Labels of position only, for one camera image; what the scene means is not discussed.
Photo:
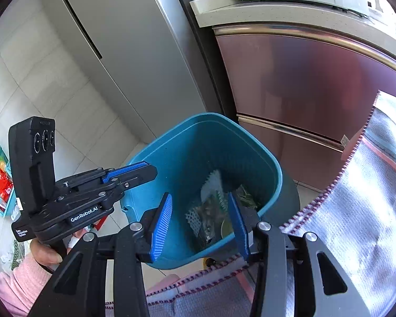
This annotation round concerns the colourful snack packets on floor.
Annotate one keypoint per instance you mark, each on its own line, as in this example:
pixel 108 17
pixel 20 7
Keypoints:
pixel 1 183

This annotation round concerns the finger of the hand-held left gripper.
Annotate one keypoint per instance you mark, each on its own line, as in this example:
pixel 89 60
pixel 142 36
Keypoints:
pixel 128 169
pixel 138 175

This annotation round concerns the green wrapper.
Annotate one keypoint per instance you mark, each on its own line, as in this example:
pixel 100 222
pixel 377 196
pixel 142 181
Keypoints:
pixel 247 196

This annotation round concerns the white foam fruit net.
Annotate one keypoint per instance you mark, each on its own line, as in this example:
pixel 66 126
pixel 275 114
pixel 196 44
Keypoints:
pixel 214 185

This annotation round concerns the person's left hand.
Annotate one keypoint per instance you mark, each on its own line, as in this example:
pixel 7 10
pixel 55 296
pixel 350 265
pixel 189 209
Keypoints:
pixel 43 254

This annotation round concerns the grey checked cloth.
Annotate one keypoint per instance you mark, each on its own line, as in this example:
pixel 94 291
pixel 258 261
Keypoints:
pixel 366 221

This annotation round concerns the white cabinet sticker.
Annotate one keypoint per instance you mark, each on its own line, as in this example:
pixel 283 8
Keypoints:
pixel 345 140

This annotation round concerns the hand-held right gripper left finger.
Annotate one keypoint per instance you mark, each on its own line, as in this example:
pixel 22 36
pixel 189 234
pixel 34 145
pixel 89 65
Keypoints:
pixel 161 228

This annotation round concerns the dark brown wrapper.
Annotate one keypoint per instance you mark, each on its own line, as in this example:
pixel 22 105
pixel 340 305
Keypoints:
pixel 211 218

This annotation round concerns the kitchen countertop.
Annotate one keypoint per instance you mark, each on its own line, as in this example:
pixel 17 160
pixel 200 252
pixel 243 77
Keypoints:
pixel 283 16

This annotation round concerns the blue plastic bin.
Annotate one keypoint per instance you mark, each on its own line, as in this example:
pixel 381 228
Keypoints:
pixel 191 145

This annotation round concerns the grey refrigerator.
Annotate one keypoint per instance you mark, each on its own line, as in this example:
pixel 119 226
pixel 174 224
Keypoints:
pixel 118 39

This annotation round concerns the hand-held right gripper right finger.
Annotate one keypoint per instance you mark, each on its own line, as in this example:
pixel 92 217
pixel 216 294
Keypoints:
pixel 239 228

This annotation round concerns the orange peel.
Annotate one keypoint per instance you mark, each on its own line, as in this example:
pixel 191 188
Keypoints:
pixel 227 229

